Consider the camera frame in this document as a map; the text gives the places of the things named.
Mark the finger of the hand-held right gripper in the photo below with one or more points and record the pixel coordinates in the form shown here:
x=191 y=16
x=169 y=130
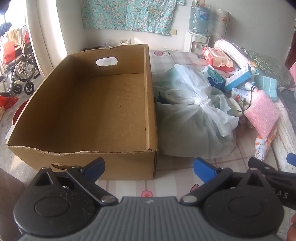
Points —
x=291 y=159
x=272 y=170

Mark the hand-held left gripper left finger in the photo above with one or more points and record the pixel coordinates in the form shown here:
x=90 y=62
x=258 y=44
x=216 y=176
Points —
x=93 y=165

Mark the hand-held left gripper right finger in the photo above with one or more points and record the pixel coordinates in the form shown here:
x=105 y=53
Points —
x=203 y=168

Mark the white plastic bag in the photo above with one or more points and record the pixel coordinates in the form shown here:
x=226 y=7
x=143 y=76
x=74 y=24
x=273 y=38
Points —
x=196 y=115

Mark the pink bubble wrap pouch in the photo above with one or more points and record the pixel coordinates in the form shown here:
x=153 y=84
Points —
x=262 y=113

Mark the brown cardboard box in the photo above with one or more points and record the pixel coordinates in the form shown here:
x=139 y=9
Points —
x=104 y=104

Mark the teal checked towel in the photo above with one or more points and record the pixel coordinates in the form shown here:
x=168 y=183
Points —
x=266 y=84

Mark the blue wet wipes pack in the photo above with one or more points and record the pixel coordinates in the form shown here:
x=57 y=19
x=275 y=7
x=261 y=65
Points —
x=215 y=80

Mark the blue white carton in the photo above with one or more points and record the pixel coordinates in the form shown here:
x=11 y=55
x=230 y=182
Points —
x=238 y=77

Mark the cartoon printed cloth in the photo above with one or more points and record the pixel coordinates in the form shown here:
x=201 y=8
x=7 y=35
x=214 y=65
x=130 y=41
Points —
x=262 y=148

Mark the plaid printed bed mat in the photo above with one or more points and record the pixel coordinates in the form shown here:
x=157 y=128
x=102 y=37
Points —
x=242 y=148

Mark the beige crumpled item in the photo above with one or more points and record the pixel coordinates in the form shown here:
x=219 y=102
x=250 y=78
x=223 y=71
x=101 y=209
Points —
x=237 y=107

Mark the white labelled container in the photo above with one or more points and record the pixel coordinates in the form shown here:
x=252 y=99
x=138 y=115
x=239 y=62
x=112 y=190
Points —
x=239 y=93

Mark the small white bottle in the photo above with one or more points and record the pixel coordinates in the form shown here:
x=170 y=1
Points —
x=249 y=86

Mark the pink garment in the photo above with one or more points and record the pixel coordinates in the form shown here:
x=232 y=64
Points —
x=293 y=74

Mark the green leaf print pillow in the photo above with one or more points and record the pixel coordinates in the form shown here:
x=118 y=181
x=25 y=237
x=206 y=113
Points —
x=270 y=64

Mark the red cloth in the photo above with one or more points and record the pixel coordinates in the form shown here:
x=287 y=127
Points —
x=8 y=101

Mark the red wet wipes pack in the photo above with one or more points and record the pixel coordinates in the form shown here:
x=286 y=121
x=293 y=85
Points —
x=219 y=59

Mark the white quilted blanket roll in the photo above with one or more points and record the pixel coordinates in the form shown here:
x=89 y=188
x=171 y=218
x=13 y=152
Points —
x=233 y=52

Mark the wheelchair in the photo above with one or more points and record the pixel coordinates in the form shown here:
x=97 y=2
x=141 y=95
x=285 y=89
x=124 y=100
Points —
x=20 y=69

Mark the patterned rolled mat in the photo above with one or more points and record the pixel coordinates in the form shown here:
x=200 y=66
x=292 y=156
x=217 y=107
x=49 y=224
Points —
x=220 y=25

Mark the blue water bottle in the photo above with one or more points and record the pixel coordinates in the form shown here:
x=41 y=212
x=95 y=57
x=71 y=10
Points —
x=200 y=20

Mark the wall socket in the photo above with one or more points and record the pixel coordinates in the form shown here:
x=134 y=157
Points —
x=173 y=32

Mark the teal floral wall cloth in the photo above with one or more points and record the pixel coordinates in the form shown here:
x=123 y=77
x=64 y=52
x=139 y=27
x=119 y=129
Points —
x=127 y=14

